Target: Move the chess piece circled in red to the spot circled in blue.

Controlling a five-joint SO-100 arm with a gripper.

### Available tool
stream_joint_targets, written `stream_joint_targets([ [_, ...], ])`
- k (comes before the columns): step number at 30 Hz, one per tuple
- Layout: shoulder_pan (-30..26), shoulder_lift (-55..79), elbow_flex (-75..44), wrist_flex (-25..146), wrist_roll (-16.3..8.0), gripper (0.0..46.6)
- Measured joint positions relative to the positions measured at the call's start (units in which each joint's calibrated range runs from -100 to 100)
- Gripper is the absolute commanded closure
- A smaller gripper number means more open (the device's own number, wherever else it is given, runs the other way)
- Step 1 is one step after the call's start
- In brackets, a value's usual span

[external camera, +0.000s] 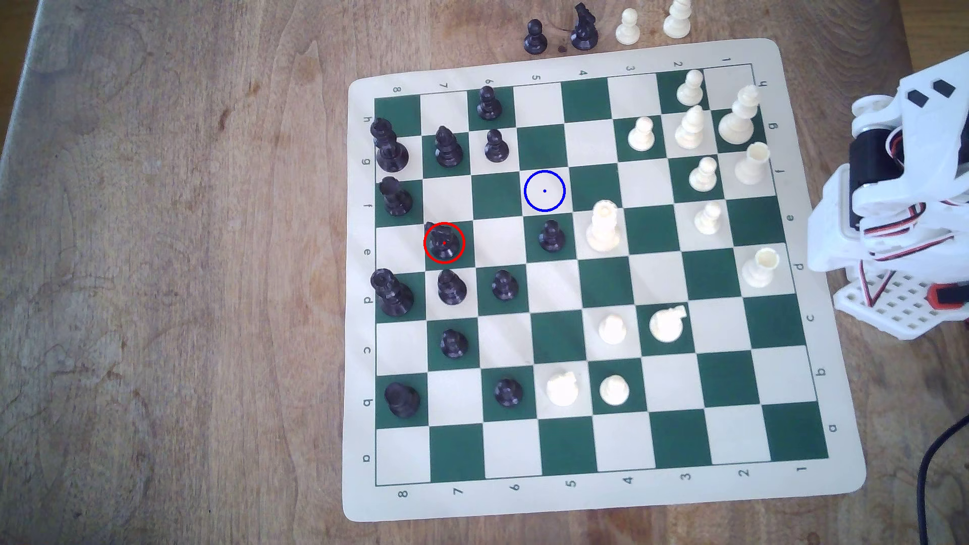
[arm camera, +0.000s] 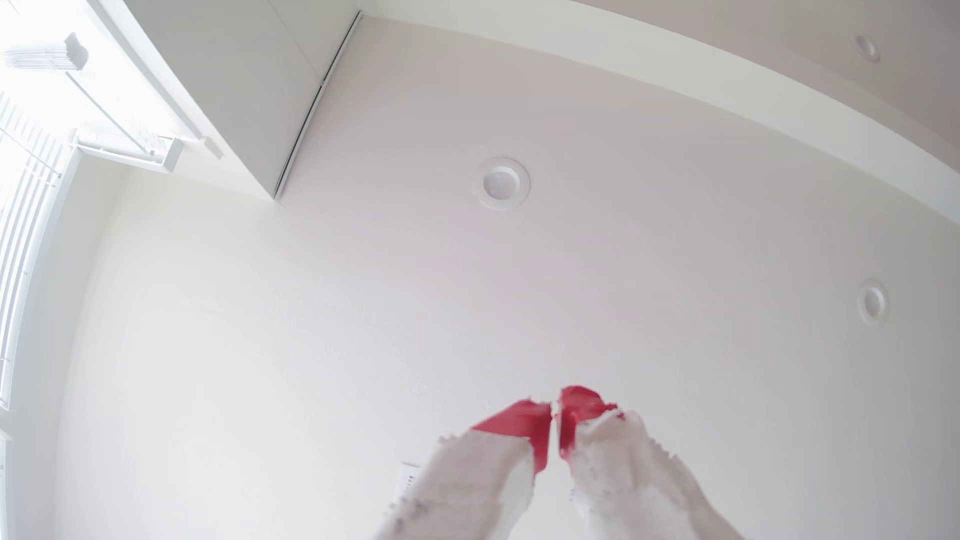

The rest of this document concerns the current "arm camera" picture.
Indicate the white blind headrail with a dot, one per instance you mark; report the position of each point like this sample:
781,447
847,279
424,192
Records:
127,154

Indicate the raised white blind stack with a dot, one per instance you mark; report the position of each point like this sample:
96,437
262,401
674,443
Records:
45,54

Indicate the white door track strip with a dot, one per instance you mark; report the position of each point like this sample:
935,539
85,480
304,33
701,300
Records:
315,105

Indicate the white wall plate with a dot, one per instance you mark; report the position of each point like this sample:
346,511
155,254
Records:
409,480

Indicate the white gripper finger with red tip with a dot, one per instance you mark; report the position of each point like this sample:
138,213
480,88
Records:
480,480
630,480

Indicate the round recessed ceiling light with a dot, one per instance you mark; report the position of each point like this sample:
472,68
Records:
872,301
502,183
868,47

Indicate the white window blinds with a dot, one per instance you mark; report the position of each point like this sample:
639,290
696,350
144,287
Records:
22,225

